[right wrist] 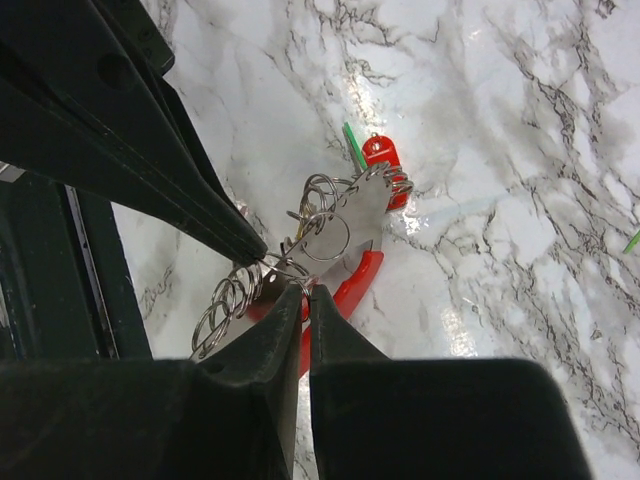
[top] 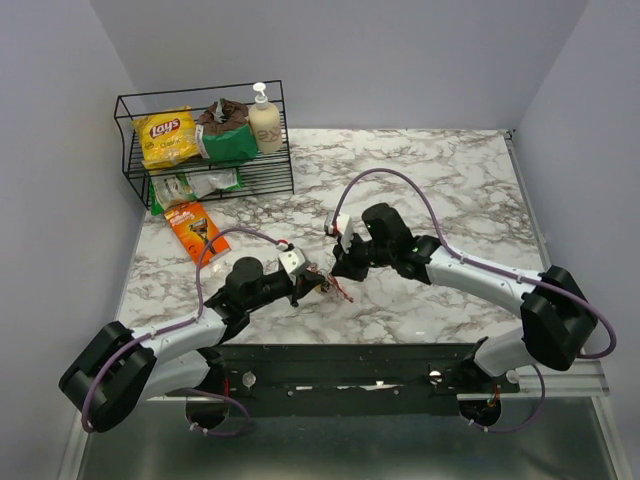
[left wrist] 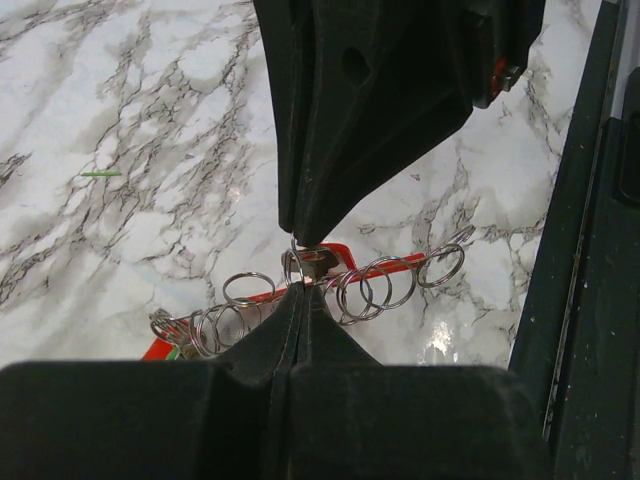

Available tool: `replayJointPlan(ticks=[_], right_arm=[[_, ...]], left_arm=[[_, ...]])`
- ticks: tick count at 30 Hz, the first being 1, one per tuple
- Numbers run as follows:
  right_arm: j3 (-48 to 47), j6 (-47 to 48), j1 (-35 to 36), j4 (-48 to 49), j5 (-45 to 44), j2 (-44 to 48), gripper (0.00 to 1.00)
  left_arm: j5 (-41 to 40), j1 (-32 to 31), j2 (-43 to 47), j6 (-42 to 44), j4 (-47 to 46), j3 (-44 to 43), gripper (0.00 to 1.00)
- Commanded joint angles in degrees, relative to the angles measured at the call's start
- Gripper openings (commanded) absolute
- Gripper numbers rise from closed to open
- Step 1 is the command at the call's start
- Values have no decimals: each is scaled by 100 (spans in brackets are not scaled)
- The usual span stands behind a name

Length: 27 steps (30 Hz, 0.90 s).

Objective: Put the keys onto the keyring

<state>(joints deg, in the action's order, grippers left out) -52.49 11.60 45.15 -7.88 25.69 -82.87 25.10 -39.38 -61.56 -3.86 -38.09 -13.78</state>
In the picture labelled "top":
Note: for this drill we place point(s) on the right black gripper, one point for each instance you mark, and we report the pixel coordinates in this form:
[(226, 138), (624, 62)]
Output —
[(349, 270)]

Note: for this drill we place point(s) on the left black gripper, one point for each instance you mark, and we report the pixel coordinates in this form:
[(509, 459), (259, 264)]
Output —
[(305, 281)]

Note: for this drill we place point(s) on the metal key organizer red handle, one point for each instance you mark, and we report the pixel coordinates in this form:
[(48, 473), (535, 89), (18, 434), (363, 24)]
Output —
[(330, 285)]

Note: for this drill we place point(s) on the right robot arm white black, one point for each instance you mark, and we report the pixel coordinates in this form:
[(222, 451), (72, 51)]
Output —
[(555, 323)]

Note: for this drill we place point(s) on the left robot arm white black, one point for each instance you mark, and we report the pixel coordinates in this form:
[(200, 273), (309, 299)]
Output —
[(121, 366)]

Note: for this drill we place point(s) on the orange Gillette razor package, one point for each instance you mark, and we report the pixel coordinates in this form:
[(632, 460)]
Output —
[(194, 229)]

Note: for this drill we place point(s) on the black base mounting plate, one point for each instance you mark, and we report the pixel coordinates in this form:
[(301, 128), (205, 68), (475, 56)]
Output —
[(311, 380)]

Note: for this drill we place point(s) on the green white snack packet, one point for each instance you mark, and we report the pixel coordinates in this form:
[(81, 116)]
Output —
[(167, 192)]

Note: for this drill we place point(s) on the green brown snack bag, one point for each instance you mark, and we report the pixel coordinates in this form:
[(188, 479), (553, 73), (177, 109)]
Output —
[(223, 133)]

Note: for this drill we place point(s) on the cream soap pump bottle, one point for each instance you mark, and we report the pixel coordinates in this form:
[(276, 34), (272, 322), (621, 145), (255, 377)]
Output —
[(264, 120)]

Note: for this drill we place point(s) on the yellow Lays chips bag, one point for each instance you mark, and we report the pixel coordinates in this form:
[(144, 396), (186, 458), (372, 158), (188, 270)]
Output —
[(167, 138)]

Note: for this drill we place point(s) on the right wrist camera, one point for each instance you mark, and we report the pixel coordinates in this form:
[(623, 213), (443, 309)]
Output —
[(340, 226)]

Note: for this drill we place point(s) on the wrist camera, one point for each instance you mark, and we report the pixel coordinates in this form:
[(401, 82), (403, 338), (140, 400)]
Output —
[(292, 259), (340, 226)]

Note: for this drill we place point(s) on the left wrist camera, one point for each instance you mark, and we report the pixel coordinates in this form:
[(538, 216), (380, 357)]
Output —
[(292, 259)]

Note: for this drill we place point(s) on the black wire shelf rack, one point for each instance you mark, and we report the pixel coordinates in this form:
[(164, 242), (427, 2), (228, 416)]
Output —
[(261, 175)]

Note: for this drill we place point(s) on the aluminium rail frame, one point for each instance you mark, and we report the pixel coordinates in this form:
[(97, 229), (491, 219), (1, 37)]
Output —
[(558, 426)]

